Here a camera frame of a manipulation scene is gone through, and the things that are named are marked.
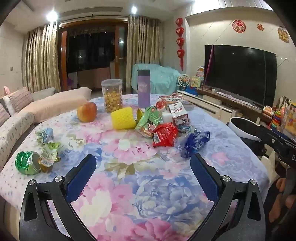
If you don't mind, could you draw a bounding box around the green foil wrapper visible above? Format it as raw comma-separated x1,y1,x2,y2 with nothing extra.
15,151,42,175

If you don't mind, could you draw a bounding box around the beige curtain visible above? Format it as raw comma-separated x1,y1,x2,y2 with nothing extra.
22,21,61,93
127,15,162,70

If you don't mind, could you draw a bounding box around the white television cabinet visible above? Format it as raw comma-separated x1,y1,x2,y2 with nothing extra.
177,89,273,123

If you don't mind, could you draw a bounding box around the green yellow packet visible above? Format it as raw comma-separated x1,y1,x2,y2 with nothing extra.
38,142,61,174

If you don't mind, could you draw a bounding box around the striped pink cushion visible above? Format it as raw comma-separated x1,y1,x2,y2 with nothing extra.
8,87,34,113

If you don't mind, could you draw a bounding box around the pink wand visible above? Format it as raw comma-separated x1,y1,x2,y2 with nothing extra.
201,45,214,93

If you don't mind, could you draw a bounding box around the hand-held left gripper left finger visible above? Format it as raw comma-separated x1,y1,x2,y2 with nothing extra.
20,153,102,241

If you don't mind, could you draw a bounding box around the person's right hand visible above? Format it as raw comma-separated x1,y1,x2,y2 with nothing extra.
276,177,296,215

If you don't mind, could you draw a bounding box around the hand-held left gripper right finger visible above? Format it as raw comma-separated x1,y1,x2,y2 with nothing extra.
188,153,266,241

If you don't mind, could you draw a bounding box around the yellow toy packaging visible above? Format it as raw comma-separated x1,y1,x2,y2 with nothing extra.
281,97,296,137

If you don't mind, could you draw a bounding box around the purple drink bottle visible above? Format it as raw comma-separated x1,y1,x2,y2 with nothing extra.
137,69,151,108

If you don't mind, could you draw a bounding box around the colourful toy set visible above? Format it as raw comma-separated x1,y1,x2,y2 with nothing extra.
191,66,205,88

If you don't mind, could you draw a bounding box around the black flat television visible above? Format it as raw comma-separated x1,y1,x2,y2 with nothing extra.
203,44,277,107

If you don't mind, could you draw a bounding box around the red hanging knot decoration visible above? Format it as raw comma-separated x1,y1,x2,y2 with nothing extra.
175,17,186,71

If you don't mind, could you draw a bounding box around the light blue wrapper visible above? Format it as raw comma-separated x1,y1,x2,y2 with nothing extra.
35,128,54,145

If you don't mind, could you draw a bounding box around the clear cookie jar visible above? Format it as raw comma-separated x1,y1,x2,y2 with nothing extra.
101,79,123,113

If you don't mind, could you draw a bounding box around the ferris wheel toy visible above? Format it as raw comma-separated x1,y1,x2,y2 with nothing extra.
177,74,192,92

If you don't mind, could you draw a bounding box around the red and white carton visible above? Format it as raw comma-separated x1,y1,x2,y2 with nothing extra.
168,103,190,127

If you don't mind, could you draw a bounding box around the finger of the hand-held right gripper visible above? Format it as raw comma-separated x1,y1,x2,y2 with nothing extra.
255,125,296,149

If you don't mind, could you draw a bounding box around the red yellow apple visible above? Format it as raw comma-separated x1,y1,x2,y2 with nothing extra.
77,102,98,122

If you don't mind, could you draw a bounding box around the patterned sofa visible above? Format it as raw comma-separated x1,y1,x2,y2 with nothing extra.
0,87,93,172

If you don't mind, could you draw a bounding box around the ring stacker toy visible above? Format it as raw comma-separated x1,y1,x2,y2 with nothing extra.
270,110,284,129

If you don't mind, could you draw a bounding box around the gold red wall decal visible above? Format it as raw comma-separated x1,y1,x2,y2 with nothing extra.
277,26,290,43

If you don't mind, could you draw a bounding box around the green snack packet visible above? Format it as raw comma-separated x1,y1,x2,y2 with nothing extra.
135,105,162,139

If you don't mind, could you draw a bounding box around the yellow foam fruit net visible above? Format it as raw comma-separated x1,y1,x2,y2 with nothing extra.
110,107,137,129

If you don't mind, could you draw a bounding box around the wooden framed glass door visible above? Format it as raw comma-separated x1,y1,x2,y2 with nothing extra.
58,20,128,90

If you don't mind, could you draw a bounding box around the blue crumpled wrapper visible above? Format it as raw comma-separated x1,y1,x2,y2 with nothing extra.
178,128,210,158

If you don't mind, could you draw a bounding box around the round red wall decal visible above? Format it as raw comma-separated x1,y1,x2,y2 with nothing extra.
232,20,246,33

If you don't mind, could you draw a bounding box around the teal furniture cover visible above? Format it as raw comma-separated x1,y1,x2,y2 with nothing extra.
131,64,183,94

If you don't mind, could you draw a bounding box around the red snack packet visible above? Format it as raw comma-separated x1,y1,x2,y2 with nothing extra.
152,122,179,147

